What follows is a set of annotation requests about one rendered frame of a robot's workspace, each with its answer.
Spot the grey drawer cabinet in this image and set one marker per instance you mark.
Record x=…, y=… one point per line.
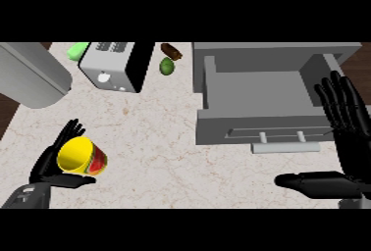
x=271, y=54

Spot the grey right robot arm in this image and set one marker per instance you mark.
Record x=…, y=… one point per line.
x=355, y=203

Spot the light green sponge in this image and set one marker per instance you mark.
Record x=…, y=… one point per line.
x=78, y=51

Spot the grey open drawer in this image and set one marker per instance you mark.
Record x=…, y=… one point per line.
x=264, y=108

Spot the green avocado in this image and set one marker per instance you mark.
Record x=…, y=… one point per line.
x=166, y=66

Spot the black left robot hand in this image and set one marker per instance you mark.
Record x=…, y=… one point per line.
x=45, y=165

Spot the yellow cup with red print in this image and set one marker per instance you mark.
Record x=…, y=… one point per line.
x=82, y=157

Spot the brown bread roll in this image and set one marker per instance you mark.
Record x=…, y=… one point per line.
x=172, y=51

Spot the grey rounded appliance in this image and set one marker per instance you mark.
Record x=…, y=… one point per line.
x=32, y=75

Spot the silver and black toaster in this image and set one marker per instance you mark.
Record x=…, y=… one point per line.
x=113, y=65

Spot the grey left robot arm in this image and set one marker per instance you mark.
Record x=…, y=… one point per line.
x=27, y=196

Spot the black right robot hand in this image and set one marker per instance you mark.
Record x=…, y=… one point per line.
x=351, y=130

